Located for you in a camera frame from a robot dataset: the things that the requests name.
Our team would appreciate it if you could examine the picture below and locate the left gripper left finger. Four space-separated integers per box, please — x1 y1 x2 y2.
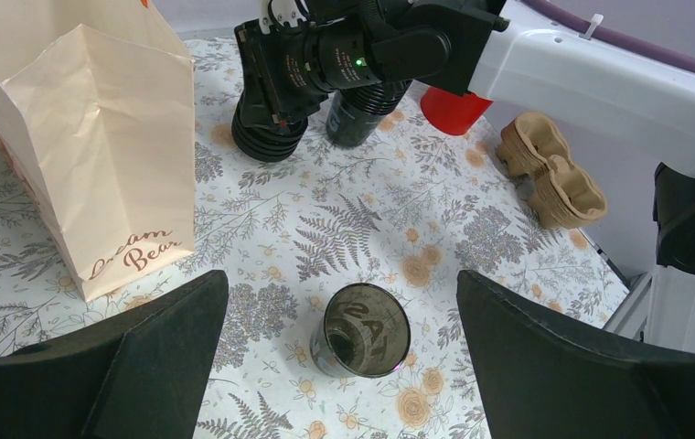
0 270 229 438

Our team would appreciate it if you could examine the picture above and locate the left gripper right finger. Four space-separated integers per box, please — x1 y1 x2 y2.
456 270 695 438

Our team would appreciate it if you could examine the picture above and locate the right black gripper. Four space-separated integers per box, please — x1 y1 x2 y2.
234 1 383 128

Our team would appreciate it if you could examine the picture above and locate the black coffee cup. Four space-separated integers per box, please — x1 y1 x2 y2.
310 283 412 379

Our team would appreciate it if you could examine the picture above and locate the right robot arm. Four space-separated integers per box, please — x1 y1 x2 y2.
232 1 695 353

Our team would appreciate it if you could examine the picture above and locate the stack of black lids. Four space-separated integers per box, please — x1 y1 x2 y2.
231 101 308 163

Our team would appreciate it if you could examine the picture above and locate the stack of black cups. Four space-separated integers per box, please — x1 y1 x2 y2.
326 80 412 148

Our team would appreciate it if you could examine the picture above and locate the red cup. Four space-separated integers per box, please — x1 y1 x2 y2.
420 87 493 135

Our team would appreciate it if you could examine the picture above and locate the brown cardboard cup carrier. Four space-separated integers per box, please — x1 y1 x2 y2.
496 112 608 230

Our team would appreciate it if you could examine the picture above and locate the floral tablecloth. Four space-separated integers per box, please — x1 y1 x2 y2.
0 38 627 438

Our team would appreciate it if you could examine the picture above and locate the peach paper bag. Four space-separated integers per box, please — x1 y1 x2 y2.
0 0 196 301

